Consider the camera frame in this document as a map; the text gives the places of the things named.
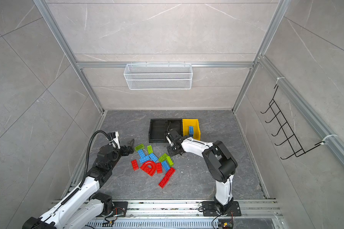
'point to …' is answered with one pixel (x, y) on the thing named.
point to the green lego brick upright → (150, 149)
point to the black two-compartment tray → (158, 129)
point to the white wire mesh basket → (158, 77)
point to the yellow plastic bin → (191, 122)
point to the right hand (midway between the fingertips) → (172, 149)
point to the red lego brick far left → (134, 164)
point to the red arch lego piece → (149, 167)
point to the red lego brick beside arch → (159, 168)
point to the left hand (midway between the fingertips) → (126, 137)
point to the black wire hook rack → (298, 151)
